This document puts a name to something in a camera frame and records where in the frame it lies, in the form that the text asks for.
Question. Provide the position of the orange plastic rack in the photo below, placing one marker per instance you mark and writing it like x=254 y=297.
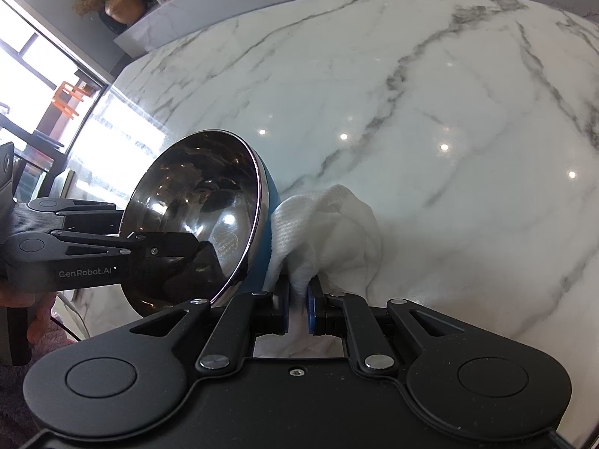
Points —
x=70 y=98

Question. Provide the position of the white cloth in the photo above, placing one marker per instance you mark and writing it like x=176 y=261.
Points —
x=327 y=234

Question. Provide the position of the golden gourd vase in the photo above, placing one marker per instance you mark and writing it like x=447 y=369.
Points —
x=124 y=4

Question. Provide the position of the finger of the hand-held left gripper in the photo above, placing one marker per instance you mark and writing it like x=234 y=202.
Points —
x=159 y=248
x=75 y=206

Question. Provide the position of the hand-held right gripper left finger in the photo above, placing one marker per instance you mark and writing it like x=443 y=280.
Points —
x=282 y=311

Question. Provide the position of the pink fuzzy clothing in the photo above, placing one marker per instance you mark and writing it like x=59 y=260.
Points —
x=56 y=339

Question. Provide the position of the stainless steel bowl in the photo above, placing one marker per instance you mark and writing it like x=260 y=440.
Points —
x=196 y=187

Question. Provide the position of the person's left hand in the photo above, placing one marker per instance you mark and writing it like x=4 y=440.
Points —
x=40 y=320

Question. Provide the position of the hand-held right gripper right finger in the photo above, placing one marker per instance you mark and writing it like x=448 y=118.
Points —
x=311 y=311

